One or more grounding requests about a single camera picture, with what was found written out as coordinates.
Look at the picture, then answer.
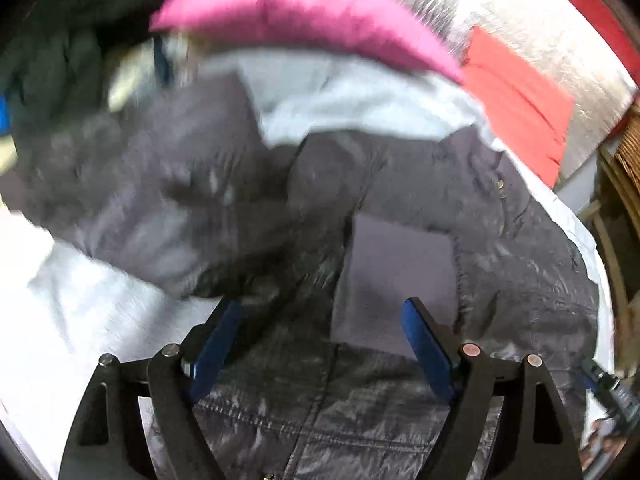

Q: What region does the red cushion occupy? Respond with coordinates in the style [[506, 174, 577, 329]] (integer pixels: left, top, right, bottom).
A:
[[459, 26, 577, 191]]

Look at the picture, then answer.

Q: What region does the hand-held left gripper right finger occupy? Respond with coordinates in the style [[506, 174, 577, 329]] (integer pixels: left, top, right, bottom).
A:
[[402, 297, 583, 480]]

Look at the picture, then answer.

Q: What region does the wicker basket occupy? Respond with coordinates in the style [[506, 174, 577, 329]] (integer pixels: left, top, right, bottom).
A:
[[614, 107, 640, 201]]

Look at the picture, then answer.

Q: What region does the pink pillow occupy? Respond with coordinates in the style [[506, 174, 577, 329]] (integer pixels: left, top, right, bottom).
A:
[[150, 0, 466, 83]]

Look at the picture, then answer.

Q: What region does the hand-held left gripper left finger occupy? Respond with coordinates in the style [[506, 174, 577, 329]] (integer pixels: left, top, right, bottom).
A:
[[57, 299, 246, 480]]

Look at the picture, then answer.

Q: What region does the silver foil insulation panel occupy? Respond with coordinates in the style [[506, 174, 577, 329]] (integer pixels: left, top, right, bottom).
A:
[[372, 0, 638, 186]]

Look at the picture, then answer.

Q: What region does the pile of black clothes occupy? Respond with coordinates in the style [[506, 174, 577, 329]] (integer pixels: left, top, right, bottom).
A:
[[0, 20, 113, 161]]

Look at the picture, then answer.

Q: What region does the dark grey quilted jacket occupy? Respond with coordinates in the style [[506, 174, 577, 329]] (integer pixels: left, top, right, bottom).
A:
[[10, 72, 601, 480]]

